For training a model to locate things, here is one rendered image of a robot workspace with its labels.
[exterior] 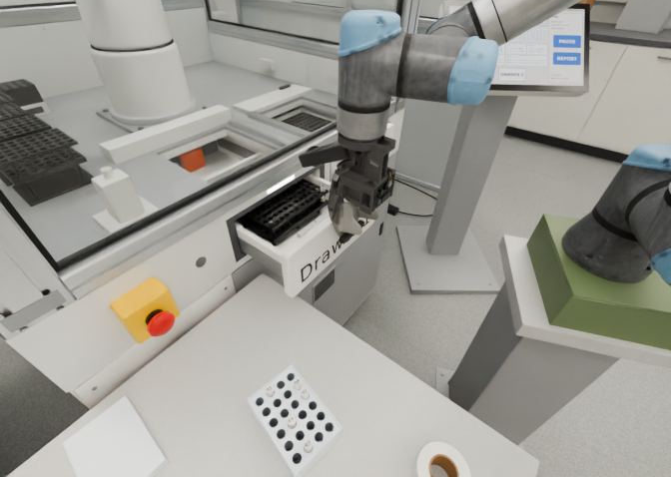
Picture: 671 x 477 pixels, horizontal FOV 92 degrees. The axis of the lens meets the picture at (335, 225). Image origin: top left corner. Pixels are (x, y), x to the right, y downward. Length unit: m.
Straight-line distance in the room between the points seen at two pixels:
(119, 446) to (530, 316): 0.74
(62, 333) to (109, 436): 0.16
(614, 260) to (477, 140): 0.89
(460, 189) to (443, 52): 1.24
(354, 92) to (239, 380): 0.49
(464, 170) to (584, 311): 0.96
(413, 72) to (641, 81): 3.06
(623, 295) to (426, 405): 0.41
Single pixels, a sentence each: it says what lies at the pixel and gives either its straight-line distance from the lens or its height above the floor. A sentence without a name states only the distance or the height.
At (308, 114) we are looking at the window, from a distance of 0.73.
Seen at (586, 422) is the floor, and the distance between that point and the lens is 1.69.
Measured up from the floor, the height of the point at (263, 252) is 0.87.
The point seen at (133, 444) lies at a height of 0.78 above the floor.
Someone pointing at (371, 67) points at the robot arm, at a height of 1.21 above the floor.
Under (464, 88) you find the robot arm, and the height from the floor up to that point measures 1.20.
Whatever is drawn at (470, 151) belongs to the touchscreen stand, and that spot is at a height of 0.67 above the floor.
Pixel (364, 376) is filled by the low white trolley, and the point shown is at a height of 0.76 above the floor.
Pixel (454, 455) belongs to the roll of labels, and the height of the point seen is 0.80.
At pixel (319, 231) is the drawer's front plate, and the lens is 0.59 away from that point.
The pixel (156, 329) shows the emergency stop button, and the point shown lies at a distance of 0.57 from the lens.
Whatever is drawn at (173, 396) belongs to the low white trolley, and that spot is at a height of 0.76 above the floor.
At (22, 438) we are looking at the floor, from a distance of 1.73.
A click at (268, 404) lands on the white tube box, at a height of 0.80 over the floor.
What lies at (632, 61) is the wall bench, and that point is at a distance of 3.40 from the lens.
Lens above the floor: 1.32
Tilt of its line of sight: 40 degrees down
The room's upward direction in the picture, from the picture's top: 2 degrees clockwise
